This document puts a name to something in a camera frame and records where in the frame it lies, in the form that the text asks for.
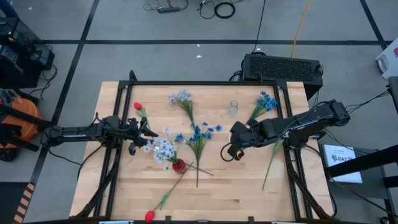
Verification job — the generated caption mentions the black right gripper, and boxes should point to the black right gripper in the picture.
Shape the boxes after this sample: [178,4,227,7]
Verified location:
[228,119,269,161]

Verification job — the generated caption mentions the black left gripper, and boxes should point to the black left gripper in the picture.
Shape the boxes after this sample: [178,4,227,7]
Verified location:
[119,116,159,156]

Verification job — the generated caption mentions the red tulip short stem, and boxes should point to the red tulip short stem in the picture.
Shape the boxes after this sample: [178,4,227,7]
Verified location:
[133,101,150,130]

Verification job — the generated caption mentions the dark blue spread flower bouquet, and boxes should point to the dark blue spread flower bouquet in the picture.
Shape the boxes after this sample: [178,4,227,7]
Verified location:
[174,121,223,189]

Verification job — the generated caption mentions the peach tulip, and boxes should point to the peach tulip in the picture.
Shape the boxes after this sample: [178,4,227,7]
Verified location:
[261,138,285,191]

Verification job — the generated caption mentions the bright blue dense flower bouquet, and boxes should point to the bright blue dense flower bouquet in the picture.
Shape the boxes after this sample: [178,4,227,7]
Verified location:
[247,90,279,124]

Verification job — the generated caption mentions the pale blue flower bouquet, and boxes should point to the pale blue flower bouquet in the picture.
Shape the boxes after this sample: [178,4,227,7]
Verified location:
[167,89,196,129]

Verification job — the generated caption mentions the small clear glass vase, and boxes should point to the small clear glass vase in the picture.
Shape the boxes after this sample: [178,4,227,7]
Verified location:
[228,100,239,118]

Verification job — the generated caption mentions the white flower bouquet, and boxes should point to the white flower bouquet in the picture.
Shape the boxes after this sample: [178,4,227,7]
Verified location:
[142,126,187,172]

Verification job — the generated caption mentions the red tulip long stem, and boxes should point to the red tulip long stem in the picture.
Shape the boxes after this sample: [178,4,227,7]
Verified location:
[144,161,194,223]

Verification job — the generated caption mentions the black computer case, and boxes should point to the black computer case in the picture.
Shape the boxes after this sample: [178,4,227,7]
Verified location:
[241,53,324,100]

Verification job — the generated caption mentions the white printed paper sheet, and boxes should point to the white printed paper sheet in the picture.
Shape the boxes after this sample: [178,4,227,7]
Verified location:
[323,144,364,184]

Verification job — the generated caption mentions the orange vacuum cleaner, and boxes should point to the orange vacuum cleaner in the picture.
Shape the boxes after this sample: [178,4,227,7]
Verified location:
[0,88,43,161]

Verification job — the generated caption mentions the black beam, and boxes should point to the black beam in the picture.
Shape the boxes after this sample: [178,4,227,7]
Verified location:
[325,152,398,178]

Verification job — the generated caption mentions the black power strip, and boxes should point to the black power strip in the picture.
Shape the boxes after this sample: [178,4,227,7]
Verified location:
[157,6,181,14]

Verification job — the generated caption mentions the dark side table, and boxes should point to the dark side table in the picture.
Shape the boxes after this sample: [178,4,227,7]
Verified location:
[318,142,398,224]

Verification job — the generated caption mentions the black mat with hazard stripes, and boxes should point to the black mat with hazard stripes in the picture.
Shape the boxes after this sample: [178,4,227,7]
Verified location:
[0,182,35,224]

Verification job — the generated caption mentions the black equipment rack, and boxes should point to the black equipment rack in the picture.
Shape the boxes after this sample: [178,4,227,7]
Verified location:
[0,0,55,90]

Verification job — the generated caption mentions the white box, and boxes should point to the white box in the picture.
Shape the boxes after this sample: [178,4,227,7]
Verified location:
[375,37,398,80]

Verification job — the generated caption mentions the black metal table frame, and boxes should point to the black metal table frame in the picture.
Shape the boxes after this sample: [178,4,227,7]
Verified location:
[74,70,335,220]

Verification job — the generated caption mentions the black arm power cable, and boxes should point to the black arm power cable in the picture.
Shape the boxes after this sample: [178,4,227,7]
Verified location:
[46,144,105,181]

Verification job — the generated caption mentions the long black floor cable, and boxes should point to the long black floor cable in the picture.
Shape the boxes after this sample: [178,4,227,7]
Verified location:
[251,0,267,54]

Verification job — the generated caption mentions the yellow cable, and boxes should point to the yellow cable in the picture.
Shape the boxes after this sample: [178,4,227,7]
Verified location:
[290,0,313,59]

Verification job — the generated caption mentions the coiled black cable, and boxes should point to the coiled black cable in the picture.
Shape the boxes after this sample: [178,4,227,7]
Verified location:
[214,1,236,19]

